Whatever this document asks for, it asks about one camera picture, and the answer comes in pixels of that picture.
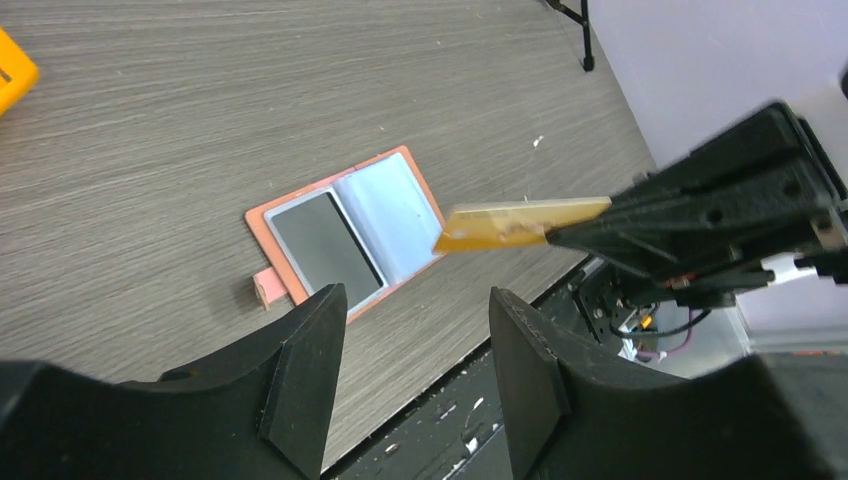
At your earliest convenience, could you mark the orange leather card holder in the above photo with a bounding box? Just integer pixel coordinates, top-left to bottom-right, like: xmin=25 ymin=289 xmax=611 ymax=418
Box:
xmin=244 ymin=145 xmax=445 ymax=320

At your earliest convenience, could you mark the dark card in holder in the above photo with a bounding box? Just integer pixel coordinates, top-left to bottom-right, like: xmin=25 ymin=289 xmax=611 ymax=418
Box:
xmin=263 ymin=187 xmax=387 ymax=314

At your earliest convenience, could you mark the black microphone tripod stand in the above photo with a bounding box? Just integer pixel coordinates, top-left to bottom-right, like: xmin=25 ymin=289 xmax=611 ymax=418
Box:
xmin=543 ymin=0 xmax=596 ymax=73

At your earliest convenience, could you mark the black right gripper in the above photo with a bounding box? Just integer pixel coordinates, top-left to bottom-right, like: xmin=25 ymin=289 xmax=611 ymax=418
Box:
xmin=547 ymin=101 xmax=847 ymax=308

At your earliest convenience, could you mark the yellow plastic bin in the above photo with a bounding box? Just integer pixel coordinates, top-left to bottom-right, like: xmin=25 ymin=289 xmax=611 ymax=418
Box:
xmin=0 ymin=29 xmax=40 ymax=114

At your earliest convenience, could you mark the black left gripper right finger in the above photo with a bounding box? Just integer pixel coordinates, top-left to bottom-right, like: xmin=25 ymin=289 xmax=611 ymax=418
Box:
xmin=489 ymin=287 xmax=847 ymax=479

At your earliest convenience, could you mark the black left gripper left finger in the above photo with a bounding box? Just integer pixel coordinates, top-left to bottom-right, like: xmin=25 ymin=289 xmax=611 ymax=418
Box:
xmin=1 ymin=284 xmax=347 ymax=479

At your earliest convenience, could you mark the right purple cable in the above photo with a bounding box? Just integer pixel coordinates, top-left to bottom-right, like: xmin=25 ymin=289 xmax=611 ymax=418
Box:
xmin=632 ymin=307 xmax=697 ymax=364

